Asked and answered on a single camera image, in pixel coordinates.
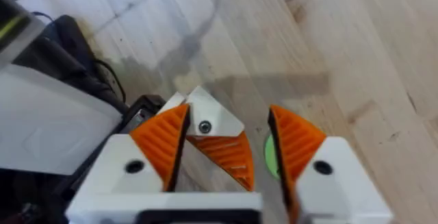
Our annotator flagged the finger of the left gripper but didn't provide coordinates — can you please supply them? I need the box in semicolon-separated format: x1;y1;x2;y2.
185;86;256;192
157;92;188;117

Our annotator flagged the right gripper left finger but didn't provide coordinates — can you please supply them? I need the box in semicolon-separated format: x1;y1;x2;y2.
77;103;192;194

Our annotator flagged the green disc with holes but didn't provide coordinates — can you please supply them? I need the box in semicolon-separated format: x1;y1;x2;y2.
263;133;282;180

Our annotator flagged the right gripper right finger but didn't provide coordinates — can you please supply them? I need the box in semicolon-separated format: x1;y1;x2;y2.
268;104;394;224

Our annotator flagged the black cable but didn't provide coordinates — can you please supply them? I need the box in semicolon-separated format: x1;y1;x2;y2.
92;58;127;104

